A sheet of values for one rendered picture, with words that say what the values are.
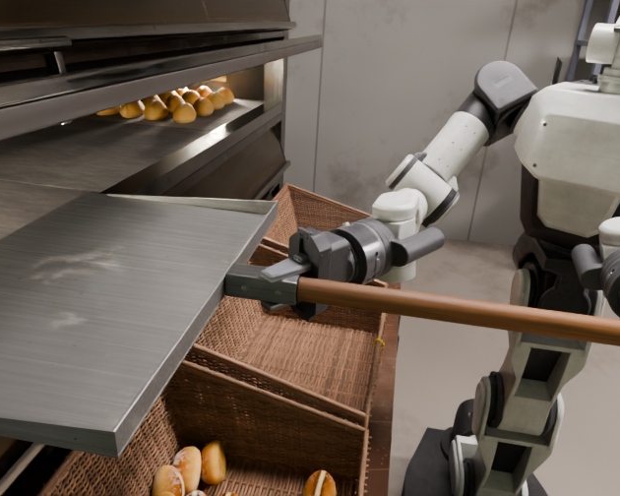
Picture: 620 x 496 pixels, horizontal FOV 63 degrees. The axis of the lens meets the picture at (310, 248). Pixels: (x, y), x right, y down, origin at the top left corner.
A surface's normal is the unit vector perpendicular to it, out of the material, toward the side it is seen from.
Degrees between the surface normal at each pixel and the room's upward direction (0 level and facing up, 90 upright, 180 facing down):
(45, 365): 0
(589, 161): 91
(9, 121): 80
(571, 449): 0
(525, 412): 92
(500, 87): 46
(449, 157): 57
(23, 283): 0
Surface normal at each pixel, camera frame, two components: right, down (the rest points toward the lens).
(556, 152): -0.63, 0.30
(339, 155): -0.12, 0.41
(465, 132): 0.09, -0.14
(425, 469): 0.06, -0.91
